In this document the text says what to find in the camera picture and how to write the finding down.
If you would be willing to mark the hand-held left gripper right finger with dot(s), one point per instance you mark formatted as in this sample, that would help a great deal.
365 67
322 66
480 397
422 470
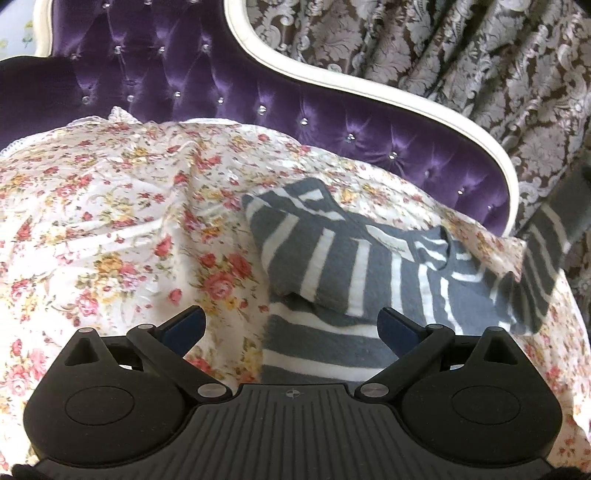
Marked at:
396 328

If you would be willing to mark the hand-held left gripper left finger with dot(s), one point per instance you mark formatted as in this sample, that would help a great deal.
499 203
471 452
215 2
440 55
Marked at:
184 328

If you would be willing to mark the brown damask curtain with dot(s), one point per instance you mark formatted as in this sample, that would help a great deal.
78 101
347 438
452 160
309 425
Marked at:
415 46

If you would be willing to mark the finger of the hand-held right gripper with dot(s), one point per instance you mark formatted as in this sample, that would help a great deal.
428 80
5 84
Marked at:
575 189

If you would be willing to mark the grey white striped sweater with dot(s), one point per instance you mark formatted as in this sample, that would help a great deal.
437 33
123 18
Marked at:
323 258

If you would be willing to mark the floral printed blanket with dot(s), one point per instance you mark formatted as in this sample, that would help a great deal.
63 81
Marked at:
92 230

